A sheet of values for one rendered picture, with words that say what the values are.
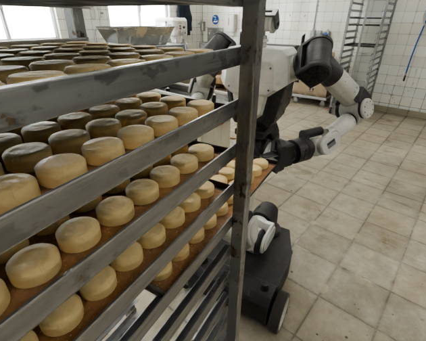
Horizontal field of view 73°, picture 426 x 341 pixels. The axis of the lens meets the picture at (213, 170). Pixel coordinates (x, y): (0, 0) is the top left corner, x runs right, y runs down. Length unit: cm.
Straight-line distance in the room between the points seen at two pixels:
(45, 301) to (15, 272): 5
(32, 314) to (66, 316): 10
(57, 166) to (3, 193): 6
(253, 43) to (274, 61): 58
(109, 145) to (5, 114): 15
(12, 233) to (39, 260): 9
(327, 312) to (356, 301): 19
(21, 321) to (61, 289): 4
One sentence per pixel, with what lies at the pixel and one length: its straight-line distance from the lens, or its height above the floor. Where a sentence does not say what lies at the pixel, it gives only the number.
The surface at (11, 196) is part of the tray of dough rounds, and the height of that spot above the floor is 124.
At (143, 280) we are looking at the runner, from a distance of 44.
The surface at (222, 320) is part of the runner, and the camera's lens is 96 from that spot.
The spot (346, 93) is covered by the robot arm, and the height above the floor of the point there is 113.
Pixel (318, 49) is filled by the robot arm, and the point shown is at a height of 129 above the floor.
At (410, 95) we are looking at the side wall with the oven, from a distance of 566.
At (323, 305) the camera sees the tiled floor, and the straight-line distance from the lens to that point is 183.
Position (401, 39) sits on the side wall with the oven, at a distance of 562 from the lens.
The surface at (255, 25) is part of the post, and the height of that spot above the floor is 137.
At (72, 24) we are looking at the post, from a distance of 81.
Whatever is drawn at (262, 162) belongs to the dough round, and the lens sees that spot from 93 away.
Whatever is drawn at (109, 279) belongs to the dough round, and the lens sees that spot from 44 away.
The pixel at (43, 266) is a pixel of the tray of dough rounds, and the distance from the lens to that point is 36.
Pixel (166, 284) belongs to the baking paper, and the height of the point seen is 95.
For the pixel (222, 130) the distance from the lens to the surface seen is 218.
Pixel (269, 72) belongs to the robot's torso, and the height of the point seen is 121.
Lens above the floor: 138
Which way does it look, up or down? 28 degrees down
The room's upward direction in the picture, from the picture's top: 1 degrees clockwise
